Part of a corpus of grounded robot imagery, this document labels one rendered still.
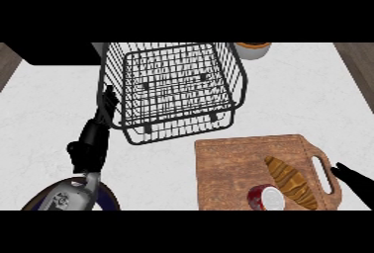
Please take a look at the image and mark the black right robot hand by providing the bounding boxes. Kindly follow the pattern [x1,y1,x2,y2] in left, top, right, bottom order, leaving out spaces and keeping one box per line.
[328,161,374,211]

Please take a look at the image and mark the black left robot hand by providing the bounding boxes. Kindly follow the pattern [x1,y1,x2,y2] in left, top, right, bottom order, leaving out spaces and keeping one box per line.
[65,84,119,174]

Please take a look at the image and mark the red can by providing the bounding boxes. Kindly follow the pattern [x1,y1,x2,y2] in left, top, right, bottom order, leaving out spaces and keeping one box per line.
[246,184,286,211]

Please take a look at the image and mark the brown wooden cutting board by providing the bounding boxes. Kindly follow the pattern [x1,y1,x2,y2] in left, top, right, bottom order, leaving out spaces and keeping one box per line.
[193,133,343,211]

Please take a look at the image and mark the brown croissant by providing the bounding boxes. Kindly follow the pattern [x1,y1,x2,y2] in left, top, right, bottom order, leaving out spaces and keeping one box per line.
[263,155,319,211]

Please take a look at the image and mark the black appliance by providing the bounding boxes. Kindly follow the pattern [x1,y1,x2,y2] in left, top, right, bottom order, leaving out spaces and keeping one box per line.
[3,42,105,66]

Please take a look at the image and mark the black tiered wire basket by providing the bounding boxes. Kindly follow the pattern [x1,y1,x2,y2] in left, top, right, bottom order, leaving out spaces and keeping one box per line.
[96,42,249,146]

